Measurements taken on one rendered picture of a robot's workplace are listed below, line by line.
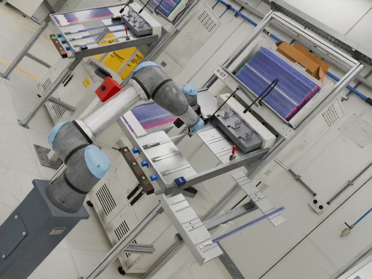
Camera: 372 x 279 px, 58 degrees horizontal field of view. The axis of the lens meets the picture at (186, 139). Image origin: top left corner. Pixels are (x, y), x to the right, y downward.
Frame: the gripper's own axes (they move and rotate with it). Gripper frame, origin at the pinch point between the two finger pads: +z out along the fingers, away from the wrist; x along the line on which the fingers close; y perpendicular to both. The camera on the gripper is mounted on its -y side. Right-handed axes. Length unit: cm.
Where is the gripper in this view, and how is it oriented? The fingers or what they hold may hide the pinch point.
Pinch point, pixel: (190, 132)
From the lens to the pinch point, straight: 205.3
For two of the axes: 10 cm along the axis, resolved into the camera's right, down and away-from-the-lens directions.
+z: 0.7, 6.5, 7.6
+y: 8.6, -4.3, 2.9
